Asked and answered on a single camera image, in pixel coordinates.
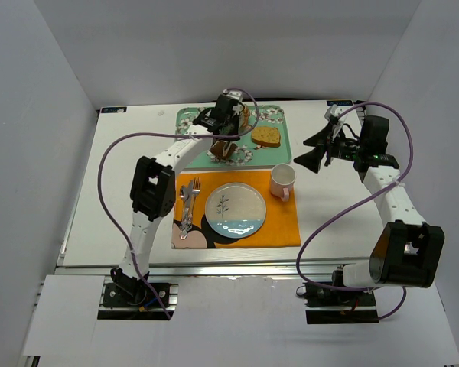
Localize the blue table label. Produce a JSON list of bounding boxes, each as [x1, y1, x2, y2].
[[100, 106, 127, 114], [326, 99, 353, 106]]

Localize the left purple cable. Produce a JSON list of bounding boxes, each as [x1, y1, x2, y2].
[[98, 88, 259, 320]]

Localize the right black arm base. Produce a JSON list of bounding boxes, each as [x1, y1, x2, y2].
[[295, 283, 379, 325]]

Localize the silver fork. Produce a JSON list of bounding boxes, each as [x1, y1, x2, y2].
[[187, 177, 201, 227]]

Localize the large seeded bread slice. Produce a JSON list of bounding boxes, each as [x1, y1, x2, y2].
[[251, 126, 281, 148]]

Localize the silver spoon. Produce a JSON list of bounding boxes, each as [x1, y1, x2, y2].
[[179, 185, 189, 240]]

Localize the silver knife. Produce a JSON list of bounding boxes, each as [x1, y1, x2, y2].
[[186, 180, 193, 225]]

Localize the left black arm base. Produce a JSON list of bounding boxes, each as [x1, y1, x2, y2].
[[97, 268, 177, 321]]

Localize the pink white mug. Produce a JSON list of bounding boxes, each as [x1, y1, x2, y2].
[[269, 164, 296, 202]]

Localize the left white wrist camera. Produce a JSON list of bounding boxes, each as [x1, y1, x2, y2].
[[222, 89, 243, 115]]

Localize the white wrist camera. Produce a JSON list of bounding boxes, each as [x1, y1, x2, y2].
[[222, 89, 243, 115], [324, 104, 346, 138]]

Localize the metal serving tongs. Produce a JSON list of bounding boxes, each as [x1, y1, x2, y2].
[[221, 141, 234, 159]]

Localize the narrow seeded bread slice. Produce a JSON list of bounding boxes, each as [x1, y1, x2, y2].
[[239, 105, 251, 133]]

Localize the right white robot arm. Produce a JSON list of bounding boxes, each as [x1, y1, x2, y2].
[[294, 115, 444, 291]]

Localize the teal floral tray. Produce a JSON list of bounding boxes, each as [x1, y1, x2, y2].
[[186, 105, 291, 171]]

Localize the right blue table label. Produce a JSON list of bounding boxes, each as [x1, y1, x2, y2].
[[326, 99, 353, 106]]

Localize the blue white ceramic plate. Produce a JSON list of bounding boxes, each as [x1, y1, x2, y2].
[[204, 183, 267, 239]]

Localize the left blue table label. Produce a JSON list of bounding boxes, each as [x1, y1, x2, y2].
[[100, 106, 127, 114]]

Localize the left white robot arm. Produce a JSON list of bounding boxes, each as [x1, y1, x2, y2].
[[111, 89, 243, 295]]

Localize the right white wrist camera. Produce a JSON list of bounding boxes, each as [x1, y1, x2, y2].
[[324, 104, 346, 138]]

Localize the orange cartoon placemat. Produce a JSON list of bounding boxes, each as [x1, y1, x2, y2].
[[172, 171, 301, 249]]

